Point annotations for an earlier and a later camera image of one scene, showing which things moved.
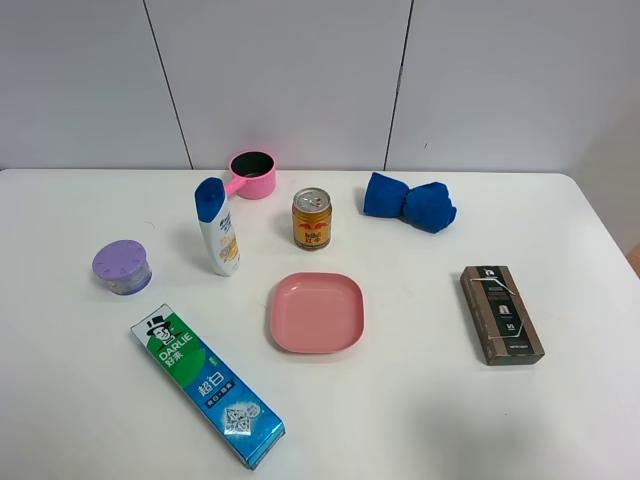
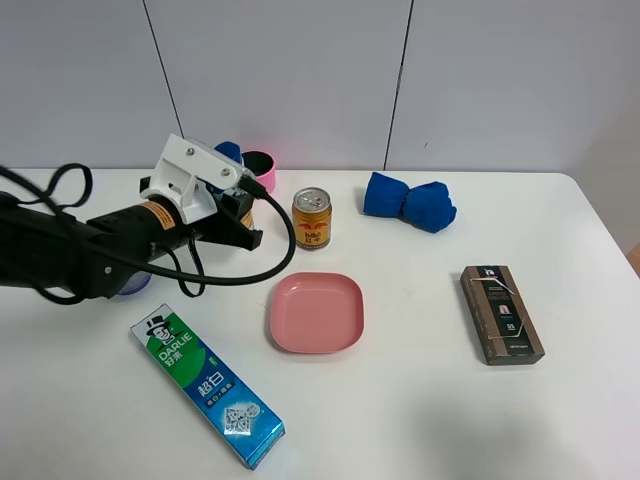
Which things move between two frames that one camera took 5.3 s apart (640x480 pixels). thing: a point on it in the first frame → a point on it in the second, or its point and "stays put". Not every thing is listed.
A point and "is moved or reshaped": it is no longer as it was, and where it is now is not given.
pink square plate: x=317 y=313 stays put
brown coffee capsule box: x=505 y=328 stays put
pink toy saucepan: x=253 y=175 stays put
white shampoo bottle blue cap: x=210 y=195 is moved or reshaped
